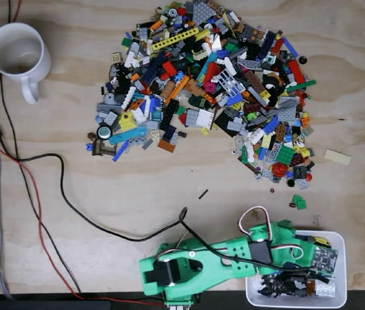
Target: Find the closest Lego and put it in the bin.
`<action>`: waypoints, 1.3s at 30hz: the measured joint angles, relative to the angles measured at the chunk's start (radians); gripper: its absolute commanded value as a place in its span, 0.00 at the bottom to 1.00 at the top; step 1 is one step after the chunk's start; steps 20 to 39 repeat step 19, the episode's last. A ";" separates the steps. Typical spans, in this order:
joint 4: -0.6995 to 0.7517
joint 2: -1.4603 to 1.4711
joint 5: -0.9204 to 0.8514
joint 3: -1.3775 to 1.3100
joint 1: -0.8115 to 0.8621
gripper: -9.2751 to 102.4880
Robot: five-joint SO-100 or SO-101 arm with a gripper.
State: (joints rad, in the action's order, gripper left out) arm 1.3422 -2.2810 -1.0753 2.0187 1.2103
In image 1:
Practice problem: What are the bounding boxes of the brown long Lego plate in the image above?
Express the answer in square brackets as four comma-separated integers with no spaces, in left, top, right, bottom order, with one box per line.
[244,70,267,95]

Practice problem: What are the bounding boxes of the white servo wire loop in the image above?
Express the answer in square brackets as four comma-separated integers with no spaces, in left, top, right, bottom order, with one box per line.
[237,206,304,260]

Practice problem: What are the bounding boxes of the red round Lego wheel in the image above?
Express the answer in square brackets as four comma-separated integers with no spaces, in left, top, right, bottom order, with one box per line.
[271,162,287,178]

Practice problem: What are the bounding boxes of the yellow and black Lego piece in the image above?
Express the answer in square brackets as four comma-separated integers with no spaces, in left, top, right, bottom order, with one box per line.
[309,235,331,248]

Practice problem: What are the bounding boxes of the black square Lego plate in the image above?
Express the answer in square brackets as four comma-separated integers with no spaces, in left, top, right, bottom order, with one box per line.
[213,110,240,138]

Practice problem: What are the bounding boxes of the white ceramic mug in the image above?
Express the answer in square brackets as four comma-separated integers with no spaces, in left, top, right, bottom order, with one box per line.
[0,21,52,105]

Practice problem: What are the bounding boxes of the white Lego plate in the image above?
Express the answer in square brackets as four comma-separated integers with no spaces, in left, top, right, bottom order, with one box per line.
[198,108,216,129]

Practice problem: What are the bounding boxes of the short red Lego brick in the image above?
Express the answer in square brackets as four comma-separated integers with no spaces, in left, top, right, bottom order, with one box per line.
[162,61,178,77]

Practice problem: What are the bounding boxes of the black long Lego plate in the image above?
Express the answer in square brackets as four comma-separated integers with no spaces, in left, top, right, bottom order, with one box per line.
[160,98,180,123]

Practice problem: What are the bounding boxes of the blue long Lego plate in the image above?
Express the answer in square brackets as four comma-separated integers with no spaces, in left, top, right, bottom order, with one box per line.
[282,36,300,59]

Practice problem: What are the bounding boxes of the white Lego lattice piece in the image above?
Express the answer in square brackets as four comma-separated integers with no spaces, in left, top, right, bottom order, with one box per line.
[216,68,246,96]

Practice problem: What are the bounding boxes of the bright green square Lego plate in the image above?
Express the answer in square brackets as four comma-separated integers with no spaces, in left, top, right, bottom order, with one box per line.
[276,145,297,164]

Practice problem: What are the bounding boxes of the black Lego wheel teal centre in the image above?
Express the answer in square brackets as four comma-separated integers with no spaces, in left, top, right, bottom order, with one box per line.
[96,125,113,141]

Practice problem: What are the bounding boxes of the tan Lego plate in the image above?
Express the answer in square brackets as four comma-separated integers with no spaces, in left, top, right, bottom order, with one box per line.
[324,148,353,167]

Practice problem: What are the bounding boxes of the green Lego plates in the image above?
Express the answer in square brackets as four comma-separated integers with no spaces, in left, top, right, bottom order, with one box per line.
[291,194,308,211]

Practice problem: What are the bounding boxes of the brown Lego frame piece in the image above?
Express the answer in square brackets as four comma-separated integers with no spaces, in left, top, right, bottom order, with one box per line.
[91,138,118,157]

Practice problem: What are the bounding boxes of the grey studded Lego plate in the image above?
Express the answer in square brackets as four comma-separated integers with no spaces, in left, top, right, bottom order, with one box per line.
[315,280,336,298]

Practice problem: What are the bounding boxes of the green long Lego plate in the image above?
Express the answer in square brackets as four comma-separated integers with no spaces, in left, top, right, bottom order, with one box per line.
[286,79,317,93]

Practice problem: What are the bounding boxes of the yellow Lego slope brick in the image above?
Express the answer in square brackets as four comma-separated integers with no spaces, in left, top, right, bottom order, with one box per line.
[118,111,138,132]

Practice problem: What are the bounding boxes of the grey Lego wedge plate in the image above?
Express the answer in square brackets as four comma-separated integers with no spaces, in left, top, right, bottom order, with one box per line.
[191,0,217,25]

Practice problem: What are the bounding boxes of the teal long Lego plate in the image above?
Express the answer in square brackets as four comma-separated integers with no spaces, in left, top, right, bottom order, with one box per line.
[109,126,149,147]

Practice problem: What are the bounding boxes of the yellow Technic Lego beam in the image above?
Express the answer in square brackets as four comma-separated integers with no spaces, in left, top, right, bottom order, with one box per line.
[151,27,200,52]

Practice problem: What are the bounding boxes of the black camera circuit board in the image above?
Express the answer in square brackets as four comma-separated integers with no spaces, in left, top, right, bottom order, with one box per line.
[312,246,339,277]

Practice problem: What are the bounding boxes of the white plastic bin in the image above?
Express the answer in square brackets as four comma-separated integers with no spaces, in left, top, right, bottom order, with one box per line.
[245,229,348,307]

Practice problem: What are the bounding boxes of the thin black cable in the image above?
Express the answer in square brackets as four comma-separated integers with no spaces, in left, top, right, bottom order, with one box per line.
[0,0,83,295]

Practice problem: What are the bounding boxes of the narrow blue Lego plate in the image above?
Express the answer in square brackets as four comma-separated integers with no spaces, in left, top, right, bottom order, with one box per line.
[111,140,130,163]

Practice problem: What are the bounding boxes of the long red Lego brick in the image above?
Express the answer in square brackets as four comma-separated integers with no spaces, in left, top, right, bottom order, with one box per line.
[287,59,306,85]

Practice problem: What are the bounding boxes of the thick black cable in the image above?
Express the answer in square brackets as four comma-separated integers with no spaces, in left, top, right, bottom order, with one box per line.
[17,153,329,279]

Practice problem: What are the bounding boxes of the orange long Lego plate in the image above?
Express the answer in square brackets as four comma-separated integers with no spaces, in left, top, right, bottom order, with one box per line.
[165,75,191,105]

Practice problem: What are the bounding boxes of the large grey Lego plate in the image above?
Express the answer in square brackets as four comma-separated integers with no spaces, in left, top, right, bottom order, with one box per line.
[276,96,298,122]

